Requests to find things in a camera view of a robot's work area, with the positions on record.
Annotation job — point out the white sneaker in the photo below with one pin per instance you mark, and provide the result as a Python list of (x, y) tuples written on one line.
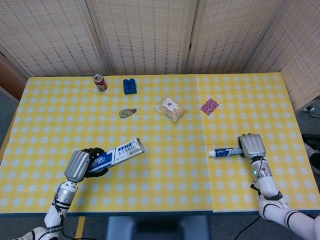
[(313, 112), (314, 160)]

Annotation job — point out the grey correction tape dispenser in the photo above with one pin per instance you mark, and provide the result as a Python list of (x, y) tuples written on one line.
[(125, 113)]

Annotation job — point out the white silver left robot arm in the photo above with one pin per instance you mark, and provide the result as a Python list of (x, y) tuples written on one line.
[(63, 193)]

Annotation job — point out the yellow white checkered tablecloth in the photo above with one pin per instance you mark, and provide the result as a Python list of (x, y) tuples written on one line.
[(175, 180)]

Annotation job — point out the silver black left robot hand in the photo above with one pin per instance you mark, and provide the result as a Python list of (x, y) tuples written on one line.
[(76, 166)]

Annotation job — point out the brown wooden cabinet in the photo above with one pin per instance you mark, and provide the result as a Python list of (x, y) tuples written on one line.
[(10, 80)]

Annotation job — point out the pink patterned square packet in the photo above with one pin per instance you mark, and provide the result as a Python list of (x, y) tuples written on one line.
[(209, 106)]

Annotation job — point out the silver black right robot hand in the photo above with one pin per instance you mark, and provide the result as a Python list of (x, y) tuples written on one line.
[(253, 146)]

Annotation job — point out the red cartoon drink can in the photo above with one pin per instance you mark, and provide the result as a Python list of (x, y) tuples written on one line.
[(100, 83)]

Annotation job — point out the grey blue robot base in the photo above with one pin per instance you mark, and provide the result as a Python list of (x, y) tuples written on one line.
[(157, 228)]

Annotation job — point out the blue and white toothpaste tube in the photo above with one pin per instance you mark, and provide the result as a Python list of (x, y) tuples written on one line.
[(225, 152)]

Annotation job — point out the woven folding screen panel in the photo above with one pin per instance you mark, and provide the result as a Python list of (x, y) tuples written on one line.
[(145, 35), (50, 35), (235, 35), (300, 55)]

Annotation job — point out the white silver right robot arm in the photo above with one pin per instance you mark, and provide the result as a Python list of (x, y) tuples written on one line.
[(266, 185)]

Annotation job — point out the blue plastic building block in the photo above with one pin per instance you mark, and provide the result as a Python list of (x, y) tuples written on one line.
[(130, 87)]

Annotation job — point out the clear bag of snacks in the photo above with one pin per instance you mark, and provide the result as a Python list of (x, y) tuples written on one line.
[(172, 110)]

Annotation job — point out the blue and white toothpaste box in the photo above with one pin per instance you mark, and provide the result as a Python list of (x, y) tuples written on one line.
[(125, 152)]

